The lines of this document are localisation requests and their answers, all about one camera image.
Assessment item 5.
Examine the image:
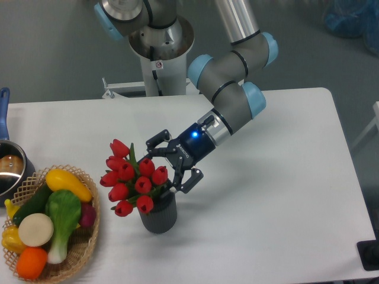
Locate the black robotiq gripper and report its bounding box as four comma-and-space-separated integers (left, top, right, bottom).
137, 123, 216, 198

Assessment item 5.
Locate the red tulip bouquet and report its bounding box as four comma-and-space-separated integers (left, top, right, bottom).
100, 139, 168, 217

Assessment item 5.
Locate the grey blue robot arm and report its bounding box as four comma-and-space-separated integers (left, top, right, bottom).
145, 1, 278, 195

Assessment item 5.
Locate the dark grey ribbed vase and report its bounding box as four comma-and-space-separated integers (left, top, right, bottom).
139, 193, 177, 234

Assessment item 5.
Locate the purple red radish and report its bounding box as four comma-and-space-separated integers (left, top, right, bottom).
78, 203, 97, 228

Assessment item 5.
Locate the yellow squash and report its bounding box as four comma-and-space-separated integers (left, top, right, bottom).
45, 169, 92, 202

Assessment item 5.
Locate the green bok choy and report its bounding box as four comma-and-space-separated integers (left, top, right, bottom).
45, 189, 81, 264

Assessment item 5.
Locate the woven wicker basket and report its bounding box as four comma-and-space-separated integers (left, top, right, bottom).
1, 165, 100, 283

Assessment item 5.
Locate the dark green cucumber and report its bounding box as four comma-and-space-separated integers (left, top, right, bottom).
12, 183, 53, 227

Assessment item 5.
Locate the round cream white vegetable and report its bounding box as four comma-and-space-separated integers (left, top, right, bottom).
18, 213, 54, 247

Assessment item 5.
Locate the yellow banana tip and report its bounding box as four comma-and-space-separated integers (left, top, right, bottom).
4, 199, 20, 220

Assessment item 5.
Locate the orange fruit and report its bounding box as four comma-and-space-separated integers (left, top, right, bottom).
16, 247, 47, 280

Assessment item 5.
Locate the yellow bell pepper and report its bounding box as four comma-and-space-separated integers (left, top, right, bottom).
1, 225, 27, 254

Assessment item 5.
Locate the white furniture leg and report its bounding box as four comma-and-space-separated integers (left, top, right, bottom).
353, 101, 378, 150

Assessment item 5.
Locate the black device at table edge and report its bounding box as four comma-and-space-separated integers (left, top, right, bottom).
356, 240, 378, 271

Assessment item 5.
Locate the blue plastic bag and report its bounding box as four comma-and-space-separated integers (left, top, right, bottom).
322, 1, 378, 56

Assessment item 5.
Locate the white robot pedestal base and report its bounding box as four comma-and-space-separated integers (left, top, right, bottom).
94, 1, 194, 96

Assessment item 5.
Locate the blue handled saucepan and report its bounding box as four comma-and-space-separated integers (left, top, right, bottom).
1, 87, 35, 208

